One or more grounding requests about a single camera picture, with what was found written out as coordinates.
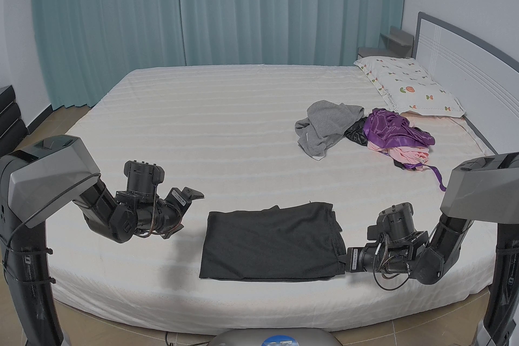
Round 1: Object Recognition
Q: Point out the grey garment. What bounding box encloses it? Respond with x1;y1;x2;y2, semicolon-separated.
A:
295;100;365;160

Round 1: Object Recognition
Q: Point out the pile of clothes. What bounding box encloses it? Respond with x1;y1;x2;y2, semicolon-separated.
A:
345;108;447;192

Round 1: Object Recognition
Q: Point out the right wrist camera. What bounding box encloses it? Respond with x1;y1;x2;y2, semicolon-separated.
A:
367;203;415;244

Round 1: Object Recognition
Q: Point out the bed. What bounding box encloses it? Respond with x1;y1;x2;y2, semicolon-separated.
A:
42;11;519;337

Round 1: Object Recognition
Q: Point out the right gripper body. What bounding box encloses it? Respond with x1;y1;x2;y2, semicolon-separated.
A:
345;246;380;274

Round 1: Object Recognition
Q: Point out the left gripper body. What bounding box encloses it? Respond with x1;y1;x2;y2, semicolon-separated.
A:
165;186;194;220

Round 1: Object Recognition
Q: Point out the grey bedside table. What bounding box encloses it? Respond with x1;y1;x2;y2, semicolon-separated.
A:
358;26;414;59

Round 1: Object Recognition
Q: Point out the black chest of drawers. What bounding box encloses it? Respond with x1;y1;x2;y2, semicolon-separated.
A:
0;85;29;152

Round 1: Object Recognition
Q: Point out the black T-shirt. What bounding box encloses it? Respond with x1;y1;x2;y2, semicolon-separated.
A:
199;202;348;282

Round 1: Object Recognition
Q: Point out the white printed pillow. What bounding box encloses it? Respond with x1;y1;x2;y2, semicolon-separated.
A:
354;56;467;118

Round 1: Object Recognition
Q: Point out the black cable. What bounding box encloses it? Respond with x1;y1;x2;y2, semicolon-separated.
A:
372;271;411;291
136;221;184;240
4;172;102;256

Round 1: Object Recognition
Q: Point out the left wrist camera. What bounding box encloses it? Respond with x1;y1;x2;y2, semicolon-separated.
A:
124;160;165;195

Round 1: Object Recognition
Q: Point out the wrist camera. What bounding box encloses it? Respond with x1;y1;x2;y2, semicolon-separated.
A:
367;203;415;244
124;160;165;195

